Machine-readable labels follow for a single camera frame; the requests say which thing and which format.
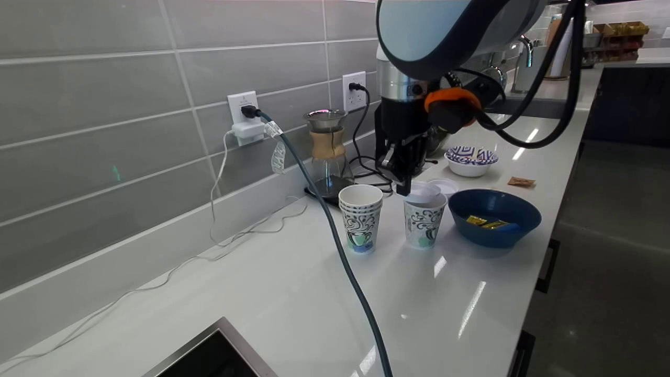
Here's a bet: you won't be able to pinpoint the patterned white paper cup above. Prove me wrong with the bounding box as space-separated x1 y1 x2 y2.
401 183 450 252
338 183 385 256

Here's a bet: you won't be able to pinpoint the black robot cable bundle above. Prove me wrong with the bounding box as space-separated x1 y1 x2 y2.
453 0 588 150

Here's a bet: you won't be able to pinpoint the yellow item in bowl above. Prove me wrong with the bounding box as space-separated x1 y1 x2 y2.
465 212 513 232

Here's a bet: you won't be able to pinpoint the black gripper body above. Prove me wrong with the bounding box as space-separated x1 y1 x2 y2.
380 101 434 162

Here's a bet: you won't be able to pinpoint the white plug adapter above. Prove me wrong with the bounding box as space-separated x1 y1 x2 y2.
233 120 284 148

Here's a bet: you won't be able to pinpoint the white wall outlet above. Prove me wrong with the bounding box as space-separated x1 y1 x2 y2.
341 69 369 113
226 89 262 134

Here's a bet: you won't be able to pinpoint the black coffee scale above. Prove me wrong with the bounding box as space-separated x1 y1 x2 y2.
303 174 355 208

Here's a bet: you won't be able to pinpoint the dark base cabinet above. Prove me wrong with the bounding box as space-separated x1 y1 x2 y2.
504 236 563 377

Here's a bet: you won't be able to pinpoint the black grinder power cable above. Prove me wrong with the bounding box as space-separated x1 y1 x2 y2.
346 82 393 197

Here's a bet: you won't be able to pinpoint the thin white cable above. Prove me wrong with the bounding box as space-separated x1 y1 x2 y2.
0 127 311 374

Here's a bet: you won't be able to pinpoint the thick black power cable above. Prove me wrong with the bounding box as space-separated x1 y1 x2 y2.
238 103 396 377

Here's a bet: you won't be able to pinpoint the small flat white lid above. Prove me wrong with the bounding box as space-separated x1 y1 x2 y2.
428 178 461 197

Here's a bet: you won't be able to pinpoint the glass pour-over carafe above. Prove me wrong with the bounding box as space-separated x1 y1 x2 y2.
303 106 349 185

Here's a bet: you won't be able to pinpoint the dark counter sink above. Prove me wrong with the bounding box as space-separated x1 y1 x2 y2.
503 97 573 121

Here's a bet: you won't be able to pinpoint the white bowl with blue pattern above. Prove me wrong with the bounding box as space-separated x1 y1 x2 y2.
442 143 503 178

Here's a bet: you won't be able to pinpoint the dark blue bowl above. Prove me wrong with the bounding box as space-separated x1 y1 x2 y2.
445 186 544 249

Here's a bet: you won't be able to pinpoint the orange cable strap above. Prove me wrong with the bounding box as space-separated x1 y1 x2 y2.
423 85 486 134

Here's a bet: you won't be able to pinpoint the yellow stacked food trays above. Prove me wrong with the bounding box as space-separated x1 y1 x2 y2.
592 19 652 65

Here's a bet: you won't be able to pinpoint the white plastic cup lid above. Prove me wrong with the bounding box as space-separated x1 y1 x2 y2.
401 183 450 210

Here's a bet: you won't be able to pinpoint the black recessed counter well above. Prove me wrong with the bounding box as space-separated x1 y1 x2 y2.
142 316 278 377

